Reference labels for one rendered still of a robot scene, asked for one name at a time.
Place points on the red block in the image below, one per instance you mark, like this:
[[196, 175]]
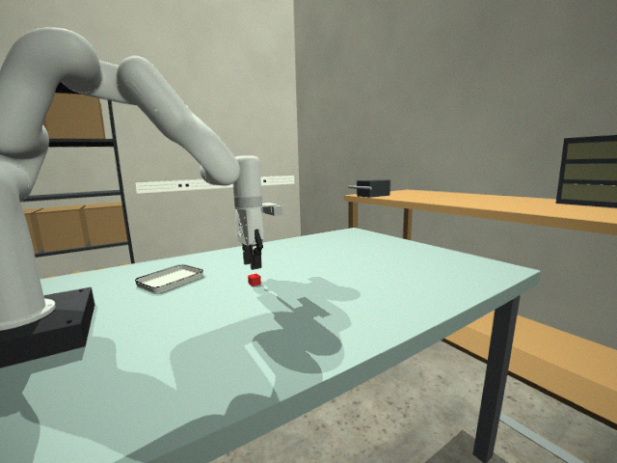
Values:
[[254, 280]]

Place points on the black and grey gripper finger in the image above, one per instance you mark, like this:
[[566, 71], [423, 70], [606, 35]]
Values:
[[246, 254], [255, 257]]

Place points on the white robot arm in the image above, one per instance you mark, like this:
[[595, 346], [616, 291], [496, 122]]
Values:
[[29, 76]]

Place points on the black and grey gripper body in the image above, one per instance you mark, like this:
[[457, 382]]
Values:
[[248, 219]]

